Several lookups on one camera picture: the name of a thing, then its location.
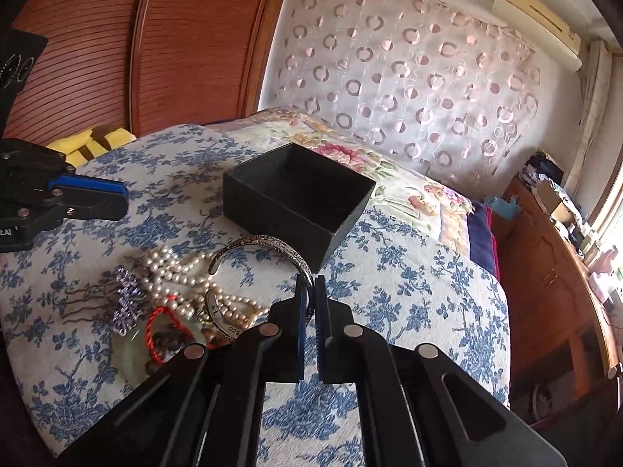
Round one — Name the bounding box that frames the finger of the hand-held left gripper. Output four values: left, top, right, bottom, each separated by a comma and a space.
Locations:
48, 175, 130, 222

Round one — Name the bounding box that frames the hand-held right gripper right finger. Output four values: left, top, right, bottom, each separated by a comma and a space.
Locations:
314, 275, 571, 467

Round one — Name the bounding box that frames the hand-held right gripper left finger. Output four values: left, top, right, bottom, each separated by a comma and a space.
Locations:
59, 275, 308, 467

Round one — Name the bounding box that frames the plain silver bangle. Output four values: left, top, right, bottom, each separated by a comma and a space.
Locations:
201, 289, 250, 342

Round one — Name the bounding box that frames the engraved silver cuff bangle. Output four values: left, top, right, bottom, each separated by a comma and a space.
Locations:
208, 234, 316, 289

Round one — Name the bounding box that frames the pearl necklace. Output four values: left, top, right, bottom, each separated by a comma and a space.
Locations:
140, 246, 271, 332

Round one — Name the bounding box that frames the purple rhinestone hair comb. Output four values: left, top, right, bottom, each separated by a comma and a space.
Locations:
62, 266, 150, 337

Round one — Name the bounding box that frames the black jewelry box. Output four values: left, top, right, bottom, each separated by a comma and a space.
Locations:
222, 142, 377, 273

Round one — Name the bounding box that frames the dark wooden bead bracelet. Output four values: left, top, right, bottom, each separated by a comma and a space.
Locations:
150, 327, 217, 352

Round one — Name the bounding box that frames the red cord bracelet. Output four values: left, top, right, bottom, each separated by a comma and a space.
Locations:
145, 296, 196, 365

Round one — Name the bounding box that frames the pale green jade bangle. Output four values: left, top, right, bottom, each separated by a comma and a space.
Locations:
112, 318, 205, 392

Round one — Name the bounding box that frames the yellow plush toy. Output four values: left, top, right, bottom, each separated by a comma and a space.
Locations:
45, 125, 138, 167

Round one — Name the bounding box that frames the blue floral cloth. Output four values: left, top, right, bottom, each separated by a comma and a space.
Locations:
0, 124, 512, 467

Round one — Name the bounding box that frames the wooden slatted wardrobe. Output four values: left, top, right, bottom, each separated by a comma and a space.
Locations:
4, 0, 299, 149

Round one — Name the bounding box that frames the pink floral quilt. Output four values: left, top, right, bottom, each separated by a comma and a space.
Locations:
204, 107, 477, 255

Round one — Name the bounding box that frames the navy blanket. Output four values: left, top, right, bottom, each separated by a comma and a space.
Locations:
465, 201, 503, 280

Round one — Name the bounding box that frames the teal plastic bag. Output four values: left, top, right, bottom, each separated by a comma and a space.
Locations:
483, 195, 523, 221

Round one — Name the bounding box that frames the wooden cabinet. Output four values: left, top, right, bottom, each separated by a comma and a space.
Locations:
489, 175, 620, 412

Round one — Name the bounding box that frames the cardboard box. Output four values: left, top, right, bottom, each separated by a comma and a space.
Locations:
534, 180, 576, 225

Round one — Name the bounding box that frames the stack of folded clothes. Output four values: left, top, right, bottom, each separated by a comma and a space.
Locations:
522, 152, 566, 186

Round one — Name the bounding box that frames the cream window curtain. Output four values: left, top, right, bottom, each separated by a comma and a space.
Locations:
566, 41, 615, 196

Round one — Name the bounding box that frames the white air conditioner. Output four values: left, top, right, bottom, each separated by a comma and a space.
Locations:
491, 0, 585, 73

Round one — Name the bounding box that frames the circle print wall curtain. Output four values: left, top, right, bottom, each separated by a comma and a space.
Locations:
264, 0, 542, 182

